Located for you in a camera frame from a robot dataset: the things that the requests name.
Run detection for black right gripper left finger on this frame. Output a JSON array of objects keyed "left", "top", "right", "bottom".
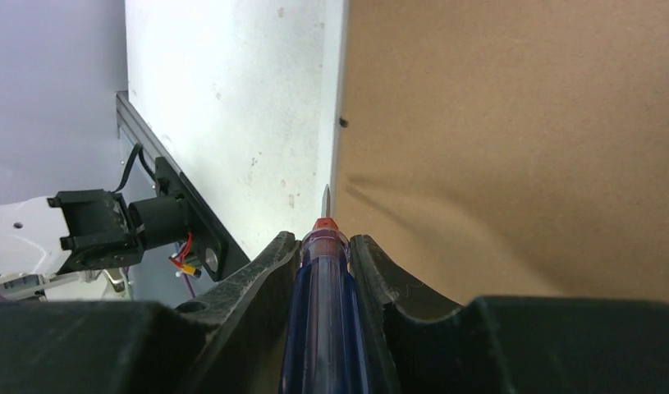
[{"left": 0, "top": 231, "right": 300, "bottom": 393}]

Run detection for brown frame backing board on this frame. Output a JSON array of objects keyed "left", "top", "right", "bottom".
[{"left": 337, "top": 1, "right": 669, "bottom": 303}]

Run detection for white picture frame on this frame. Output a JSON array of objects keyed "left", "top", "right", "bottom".
[{"left": 315, "top": 1, "right": 351, "bottom": 215}]

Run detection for blue red screwdriver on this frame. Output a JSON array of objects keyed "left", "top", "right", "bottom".
[{"left": 278, "top": 188, "right": 370, "bottom": 393}]

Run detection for aluminium front rail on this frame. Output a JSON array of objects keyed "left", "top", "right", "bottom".
[{"left": 115, "top": 90, "right": 181, "bottom": 176}]

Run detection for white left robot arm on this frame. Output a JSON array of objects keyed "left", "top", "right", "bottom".
[{"left": 0, "top": 190, "right": 200, "bottom": 301}]

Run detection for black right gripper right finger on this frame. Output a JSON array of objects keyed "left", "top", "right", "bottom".
[{"left": 351, "top": 235, "right": 669, "bottom": 393}]

